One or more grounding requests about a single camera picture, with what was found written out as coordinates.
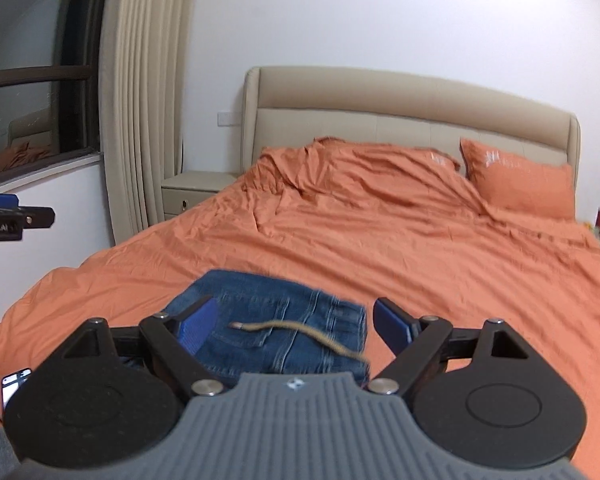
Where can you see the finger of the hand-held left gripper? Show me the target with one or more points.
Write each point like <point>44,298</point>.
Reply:
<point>35,216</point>

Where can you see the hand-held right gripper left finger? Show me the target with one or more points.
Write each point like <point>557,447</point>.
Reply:
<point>197,327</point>

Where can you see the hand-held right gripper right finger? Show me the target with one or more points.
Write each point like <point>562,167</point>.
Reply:
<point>392,327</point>

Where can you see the blue denim pants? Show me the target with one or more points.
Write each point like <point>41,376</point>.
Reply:
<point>275,310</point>

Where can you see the orange bed cover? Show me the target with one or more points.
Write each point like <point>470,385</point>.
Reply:
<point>380,240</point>

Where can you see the beige nightstand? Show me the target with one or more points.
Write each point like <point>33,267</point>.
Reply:
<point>195,187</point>

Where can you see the dark framed window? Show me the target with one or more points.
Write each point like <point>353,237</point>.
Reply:
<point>35,75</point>

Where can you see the smartphone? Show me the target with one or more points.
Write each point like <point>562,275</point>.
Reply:
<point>14,385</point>

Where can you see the beige curtain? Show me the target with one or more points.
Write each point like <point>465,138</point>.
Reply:
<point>145,100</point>

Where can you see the orange pillow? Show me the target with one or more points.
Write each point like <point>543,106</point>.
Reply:
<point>520,180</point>

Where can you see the beige upholstered headboard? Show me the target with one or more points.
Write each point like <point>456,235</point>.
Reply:
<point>380,105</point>

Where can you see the white wall socket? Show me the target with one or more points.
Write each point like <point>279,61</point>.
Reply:
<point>227,119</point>

